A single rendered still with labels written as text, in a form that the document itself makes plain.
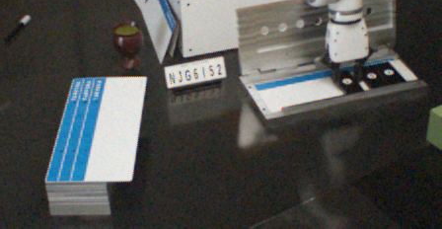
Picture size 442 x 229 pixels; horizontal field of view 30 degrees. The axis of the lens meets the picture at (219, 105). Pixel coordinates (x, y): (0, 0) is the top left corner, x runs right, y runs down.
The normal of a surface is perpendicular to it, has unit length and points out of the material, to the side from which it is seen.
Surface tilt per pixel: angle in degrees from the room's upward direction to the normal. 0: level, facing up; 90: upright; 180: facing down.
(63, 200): 90
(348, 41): 78
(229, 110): 0
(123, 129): 0
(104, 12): 0
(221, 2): 90
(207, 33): 90
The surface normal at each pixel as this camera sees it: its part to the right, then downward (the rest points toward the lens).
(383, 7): 0.29, 0.37
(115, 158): -0.02, -0.82
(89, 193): 0.00, 0.57
